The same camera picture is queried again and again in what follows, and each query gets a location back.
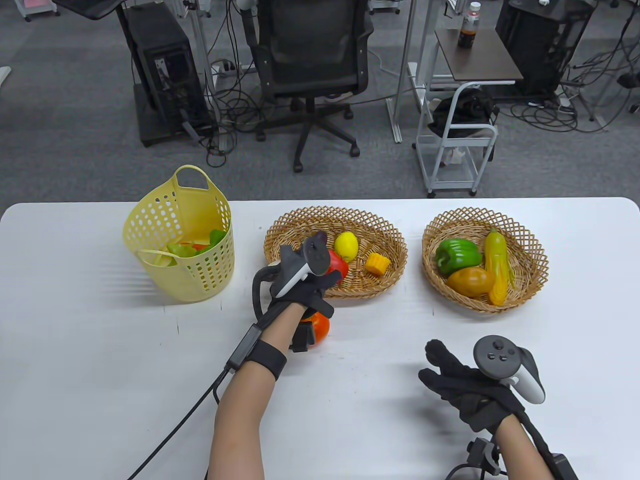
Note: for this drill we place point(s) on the person's right hand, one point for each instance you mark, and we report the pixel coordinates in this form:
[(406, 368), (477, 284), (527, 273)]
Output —
[(472, 395)]

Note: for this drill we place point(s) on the person's left hand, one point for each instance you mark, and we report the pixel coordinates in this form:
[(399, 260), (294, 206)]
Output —
[(300, 300)]

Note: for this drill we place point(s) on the orange tangerine object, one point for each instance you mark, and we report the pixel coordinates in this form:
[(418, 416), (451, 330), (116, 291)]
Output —
[(322, 327)]

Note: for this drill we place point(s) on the red tomato object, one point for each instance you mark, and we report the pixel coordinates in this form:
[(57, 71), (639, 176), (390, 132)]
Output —
[(339, 265)]

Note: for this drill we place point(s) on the yellow lemon object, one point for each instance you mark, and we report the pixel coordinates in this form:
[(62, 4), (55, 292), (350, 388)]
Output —
[(346, 246)]

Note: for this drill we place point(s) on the short yellow corn piece object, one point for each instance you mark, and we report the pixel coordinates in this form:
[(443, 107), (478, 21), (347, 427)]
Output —
[(377, 265)]

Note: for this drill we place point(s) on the yellow plastic basket container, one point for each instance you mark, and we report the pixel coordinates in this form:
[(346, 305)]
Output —
[(200, 280)]

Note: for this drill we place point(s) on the leafy orange carrot object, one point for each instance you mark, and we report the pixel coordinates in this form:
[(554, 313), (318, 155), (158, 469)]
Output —
[(216, 237)]

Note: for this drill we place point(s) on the oval wicker basket container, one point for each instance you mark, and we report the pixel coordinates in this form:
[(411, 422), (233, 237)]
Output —
[(385, 235)]

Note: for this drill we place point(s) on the yellow brown mango object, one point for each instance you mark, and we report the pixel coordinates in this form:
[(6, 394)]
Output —
[(470, 281)]

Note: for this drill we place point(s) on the light green lettuce leaf object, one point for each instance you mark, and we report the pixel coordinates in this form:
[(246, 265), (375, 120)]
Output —
[(177, 249)]

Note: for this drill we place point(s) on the long yellow corn cob object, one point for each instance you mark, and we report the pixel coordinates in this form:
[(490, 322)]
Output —
[(496, 255)]

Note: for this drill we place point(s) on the green bell pepper object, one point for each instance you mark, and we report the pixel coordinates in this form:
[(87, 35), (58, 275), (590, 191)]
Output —
[(457, 252)]

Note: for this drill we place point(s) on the round wicker basket container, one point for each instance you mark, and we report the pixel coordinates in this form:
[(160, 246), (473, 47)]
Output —
[(530, 260)]

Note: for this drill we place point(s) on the person's left forearm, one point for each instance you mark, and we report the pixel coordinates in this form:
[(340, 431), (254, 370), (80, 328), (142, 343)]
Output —
[(240, 425)]

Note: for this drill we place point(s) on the person's right forearm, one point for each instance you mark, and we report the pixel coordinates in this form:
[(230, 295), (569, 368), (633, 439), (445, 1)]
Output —
[(520, 450)]

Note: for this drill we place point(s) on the right grey white controller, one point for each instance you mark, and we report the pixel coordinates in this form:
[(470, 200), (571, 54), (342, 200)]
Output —
[(495, 355)]

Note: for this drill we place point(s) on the grey white controller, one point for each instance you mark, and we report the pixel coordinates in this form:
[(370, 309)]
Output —
[(315, 255), (495, 355)]

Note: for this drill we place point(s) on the left grey white controller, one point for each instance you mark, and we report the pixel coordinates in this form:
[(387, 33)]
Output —
[(315, 255)]

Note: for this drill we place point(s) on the left black sensor box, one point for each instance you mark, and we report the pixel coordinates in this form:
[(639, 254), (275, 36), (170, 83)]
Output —
[(245, 347)]

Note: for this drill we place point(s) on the black sensor box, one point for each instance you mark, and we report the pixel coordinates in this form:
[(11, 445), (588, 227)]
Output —
[(245, 347), (564, 467)]

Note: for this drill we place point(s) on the right black sensor box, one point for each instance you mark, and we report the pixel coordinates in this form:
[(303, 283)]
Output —
[(564, 467)]

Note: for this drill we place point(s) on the white rolling cart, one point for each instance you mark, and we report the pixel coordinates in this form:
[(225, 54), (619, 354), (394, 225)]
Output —
[(452, 142)]

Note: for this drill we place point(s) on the white power strip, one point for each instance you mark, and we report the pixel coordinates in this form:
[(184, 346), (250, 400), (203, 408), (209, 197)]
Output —
[(222, 67)]

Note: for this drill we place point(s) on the black bag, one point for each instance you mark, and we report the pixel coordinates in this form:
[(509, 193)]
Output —
[(462, 112)]

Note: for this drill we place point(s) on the black office chair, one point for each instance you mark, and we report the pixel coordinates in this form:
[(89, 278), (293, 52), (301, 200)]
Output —
[(312, 45)]

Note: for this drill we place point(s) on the black computer tower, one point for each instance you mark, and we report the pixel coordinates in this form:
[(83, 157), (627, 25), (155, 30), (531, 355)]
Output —
[(540, 40), (165, 75)]

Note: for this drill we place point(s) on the brown side table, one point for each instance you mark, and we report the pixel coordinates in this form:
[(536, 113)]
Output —
[(480, 62)]

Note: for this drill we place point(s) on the dark drink bottle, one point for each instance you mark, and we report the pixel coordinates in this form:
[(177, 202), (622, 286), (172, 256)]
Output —
[(468, 27)]

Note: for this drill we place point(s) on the white desk foot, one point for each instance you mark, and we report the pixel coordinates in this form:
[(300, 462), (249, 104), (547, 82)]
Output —
[(4, 77)]

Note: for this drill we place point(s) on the white cart with pink top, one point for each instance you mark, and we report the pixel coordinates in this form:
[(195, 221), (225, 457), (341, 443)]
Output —
[(35, 6)]

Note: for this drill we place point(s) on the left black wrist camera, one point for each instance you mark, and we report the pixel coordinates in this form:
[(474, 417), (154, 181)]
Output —
[(302, 337)]

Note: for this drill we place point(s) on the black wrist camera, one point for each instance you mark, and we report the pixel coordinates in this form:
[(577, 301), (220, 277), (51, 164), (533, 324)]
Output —
[(481, 456), (302, 337)]

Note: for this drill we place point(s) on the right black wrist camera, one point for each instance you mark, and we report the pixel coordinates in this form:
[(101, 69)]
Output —
[(481, 456)]

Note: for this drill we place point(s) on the white metal frame legs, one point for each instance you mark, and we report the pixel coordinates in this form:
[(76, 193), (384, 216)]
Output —
[(402, 75)]

